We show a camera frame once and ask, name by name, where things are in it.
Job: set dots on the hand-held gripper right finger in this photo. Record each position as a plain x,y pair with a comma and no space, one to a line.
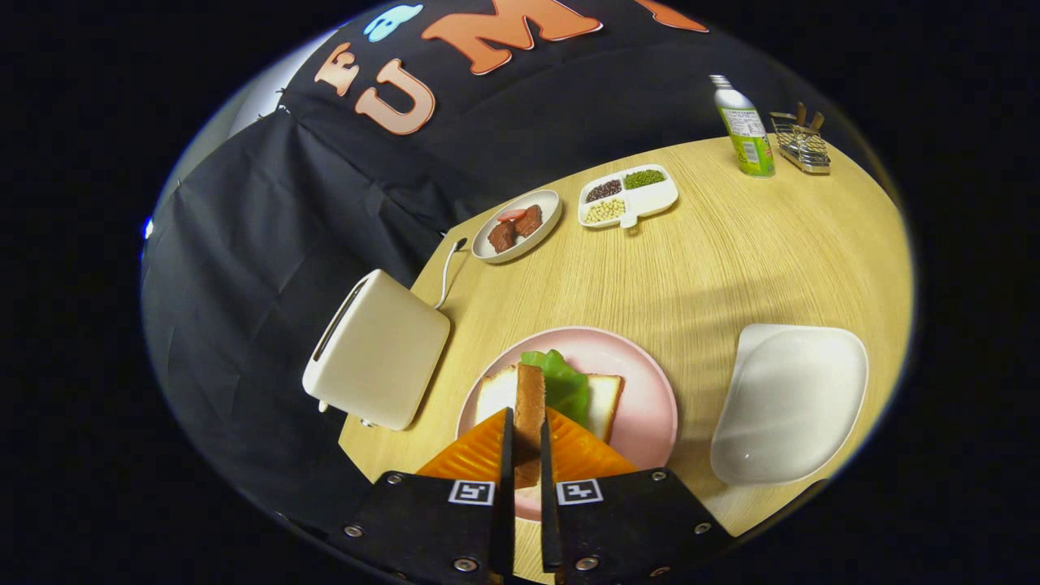
549,520

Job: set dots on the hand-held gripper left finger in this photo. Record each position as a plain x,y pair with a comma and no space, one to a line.
505,504

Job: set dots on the toasted bread slice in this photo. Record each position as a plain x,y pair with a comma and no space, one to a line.
530,406

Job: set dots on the green lettuce leaf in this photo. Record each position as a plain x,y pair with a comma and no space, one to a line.
565,386

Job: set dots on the white bread slice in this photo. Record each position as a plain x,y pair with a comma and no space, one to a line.
605,402

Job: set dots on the pink round plate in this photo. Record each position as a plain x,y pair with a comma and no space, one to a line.
642,382

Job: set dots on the cream white toaster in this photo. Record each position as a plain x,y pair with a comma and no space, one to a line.
382,357

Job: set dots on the white squarish plate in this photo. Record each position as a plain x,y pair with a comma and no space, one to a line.
788,406

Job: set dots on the brown meat piece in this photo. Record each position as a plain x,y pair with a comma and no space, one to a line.
529,221
501,237

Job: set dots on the pink sausage piece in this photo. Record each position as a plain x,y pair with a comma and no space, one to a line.
512,215

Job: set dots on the grey round plate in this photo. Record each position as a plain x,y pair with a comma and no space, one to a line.
552,203

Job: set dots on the pile of yellow soybeans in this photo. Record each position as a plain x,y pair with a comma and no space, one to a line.
605,211

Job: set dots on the pile of dark red beans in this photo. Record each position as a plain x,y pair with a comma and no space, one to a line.
604,191

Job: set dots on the white divided tray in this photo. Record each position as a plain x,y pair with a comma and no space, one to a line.
658,197

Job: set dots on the black backdrop cloth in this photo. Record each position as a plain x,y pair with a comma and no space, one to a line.
284,244

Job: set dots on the pile of green beans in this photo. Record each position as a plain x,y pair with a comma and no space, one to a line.
644,179

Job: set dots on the green label bottle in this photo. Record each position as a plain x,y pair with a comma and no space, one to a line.
751,142

